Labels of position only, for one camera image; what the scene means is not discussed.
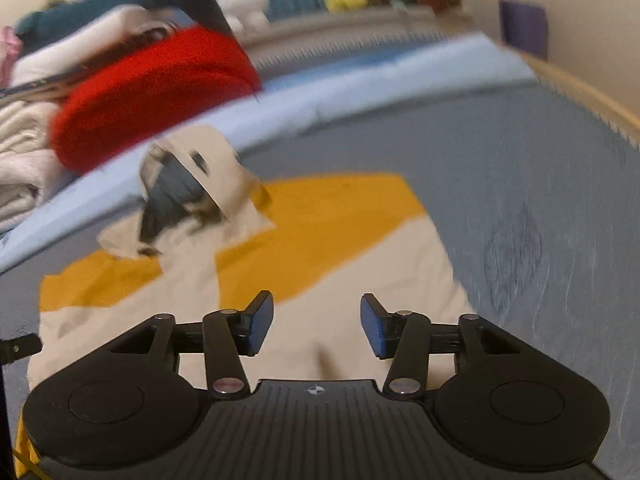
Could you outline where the white plush toy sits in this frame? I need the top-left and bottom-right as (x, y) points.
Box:
(216, 0), (270, 36)

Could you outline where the cream folded quilt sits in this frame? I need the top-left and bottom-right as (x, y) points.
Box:
(1, 101), (65, 233)

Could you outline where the cream and yellow jacket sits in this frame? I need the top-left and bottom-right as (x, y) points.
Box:
(13, 123), (482, 478)

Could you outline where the wooden bed frame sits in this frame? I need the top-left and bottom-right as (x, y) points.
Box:
(239, 6), (639, 146)

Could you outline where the red folded blanket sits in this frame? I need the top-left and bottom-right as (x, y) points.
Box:
(50, 26), (262, 174)

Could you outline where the light blue folded sheet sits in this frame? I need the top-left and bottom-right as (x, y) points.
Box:
(1, 32), (536, 271)

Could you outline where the white folded clothes stack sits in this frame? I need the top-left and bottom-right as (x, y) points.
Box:
(1, 4), (177, 106)

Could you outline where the blue shark plush toy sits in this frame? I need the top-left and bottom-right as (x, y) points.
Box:
(13, 0), (231, 52)

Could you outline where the purple paper bag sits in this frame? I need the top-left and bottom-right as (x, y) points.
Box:
(498, 0), (549, 60)

